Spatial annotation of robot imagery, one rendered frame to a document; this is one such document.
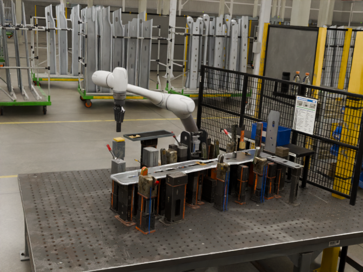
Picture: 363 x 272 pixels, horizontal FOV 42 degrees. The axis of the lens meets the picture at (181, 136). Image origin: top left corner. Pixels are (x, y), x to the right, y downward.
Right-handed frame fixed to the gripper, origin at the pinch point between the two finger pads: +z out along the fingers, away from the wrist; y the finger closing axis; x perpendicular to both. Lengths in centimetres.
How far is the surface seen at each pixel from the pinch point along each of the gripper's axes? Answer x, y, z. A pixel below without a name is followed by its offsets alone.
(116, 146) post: -3.2, 3.1, 12.9
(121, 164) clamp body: -10.2, 21.9, 19.4
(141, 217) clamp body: -13, 53, 45
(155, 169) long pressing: 12.7, 28.9, 24.3
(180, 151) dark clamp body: 42.8, 17.1, 18.8
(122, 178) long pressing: -16.5, 34.1, 24.3
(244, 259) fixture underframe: 32, 100, 64
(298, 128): 151, 39, 7
